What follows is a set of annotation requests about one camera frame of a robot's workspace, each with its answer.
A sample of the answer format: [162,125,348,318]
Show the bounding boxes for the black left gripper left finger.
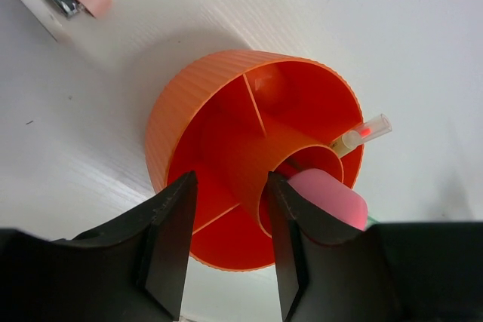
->
[1,172,198,321]

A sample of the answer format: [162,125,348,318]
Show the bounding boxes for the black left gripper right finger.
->
[266,173,482,321]

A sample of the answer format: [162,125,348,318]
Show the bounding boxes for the pink glue stick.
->
[288,168,368,230]

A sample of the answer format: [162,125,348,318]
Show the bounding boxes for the yellow pen with clear cap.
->
[329,114,392,158]

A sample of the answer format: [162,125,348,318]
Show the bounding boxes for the orange round desk organizer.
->
[145,50,364,271]

